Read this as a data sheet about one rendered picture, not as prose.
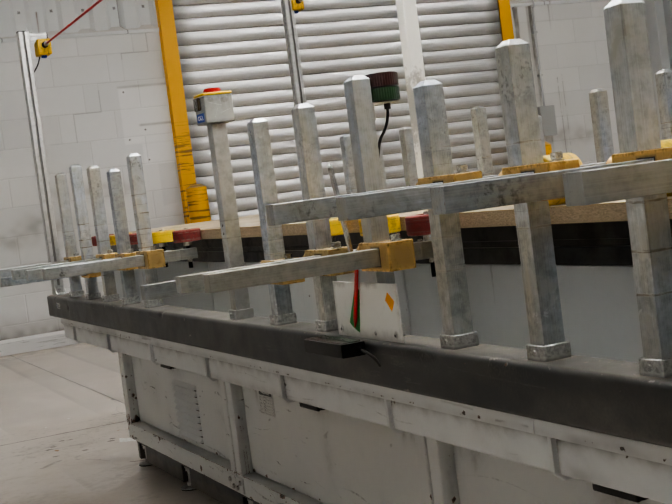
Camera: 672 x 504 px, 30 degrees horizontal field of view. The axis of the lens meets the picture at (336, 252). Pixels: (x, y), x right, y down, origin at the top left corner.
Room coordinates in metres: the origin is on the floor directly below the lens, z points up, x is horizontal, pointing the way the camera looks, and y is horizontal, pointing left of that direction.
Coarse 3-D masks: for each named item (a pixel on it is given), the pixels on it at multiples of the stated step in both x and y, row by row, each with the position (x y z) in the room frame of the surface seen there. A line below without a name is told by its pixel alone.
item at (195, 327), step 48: (192, 336) 3.12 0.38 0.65; (240, 336) 2.78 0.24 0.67; (288, 336) 2.52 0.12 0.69; (336, 336) 2.31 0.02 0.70; (384, 384) 2.13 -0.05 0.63; (432, 384) 1.97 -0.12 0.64; (480, 384) 1.83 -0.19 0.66; (528, 384) 1.71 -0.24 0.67; (576, 384) 1.60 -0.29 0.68; (624, 384) 1.51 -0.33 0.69; (624, 432) 1.52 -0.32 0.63
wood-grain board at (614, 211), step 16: (496, 208) 2.18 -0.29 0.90; (512, 208) 2.08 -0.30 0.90; (560, 208) 1.93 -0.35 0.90; (576, 208) 1.89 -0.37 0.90; (592, 208) 1.85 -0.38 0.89; (608, 208) 1.82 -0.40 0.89; (624, 208) 1.78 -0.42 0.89; (192, 224) 4.68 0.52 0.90; (208, 224) 4.25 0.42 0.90; (240, 224) 3.59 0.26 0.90; (256, 224) 3.33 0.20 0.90; (288, 224) 2.96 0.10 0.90; (304, 224) 2.87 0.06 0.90; (352, 224) 2.63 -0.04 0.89; (400, 224) 2.43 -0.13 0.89; (464, 224) 2.20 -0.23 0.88; (480, 224) 2.15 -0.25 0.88; (496, 224) 2.11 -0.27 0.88; (512, 224) 2.06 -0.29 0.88
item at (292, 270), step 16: (336, 256) 2.09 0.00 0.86; (352, 256) 2.10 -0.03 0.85; (368, 256) 2.12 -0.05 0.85; (416, 256) 2.15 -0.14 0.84; (432, 256) 2.16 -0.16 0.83; (224, 272) 2.01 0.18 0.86; (240, 272) 2.02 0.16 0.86; (256, 272) 2.03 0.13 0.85; (272, 272) 2.05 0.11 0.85; (288, 272) 2.06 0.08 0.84; (304, 272) 2.07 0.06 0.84; (320, 272) 2.08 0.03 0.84; (336, 272) 2.09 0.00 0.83; (208, 288) 2.01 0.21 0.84; (224, 288) 2.01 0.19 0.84; (240, 288) 2.02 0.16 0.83
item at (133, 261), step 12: (168, 252) 3.53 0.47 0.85; (180, 252) 3.54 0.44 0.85; (192, 252) 3.55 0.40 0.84; (84, 264) 3.43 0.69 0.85; (96, 264) 3.44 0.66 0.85; (108, 264) 3.46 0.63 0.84; (120, 264) 3.47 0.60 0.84; (132, 264) 3.48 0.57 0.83; (144, 264) 3.50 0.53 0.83; (48, 276) 3.39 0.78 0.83; (60, 276) 3.40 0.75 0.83
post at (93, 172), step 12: (96, 168) 4.00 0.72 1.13; (96, 180) 4.00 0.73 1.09; (96, 192) 4.00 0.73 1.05; (96, 204) 4.00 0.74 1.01; (96, 216) 3.99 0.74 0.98; (96, 228) 4.00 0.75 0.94; (96, 240) 4.02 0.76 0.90; (108, 240) 4.00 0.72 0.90; (108, 276) 4.00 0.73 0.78; (108, 288) 4.00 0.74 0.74
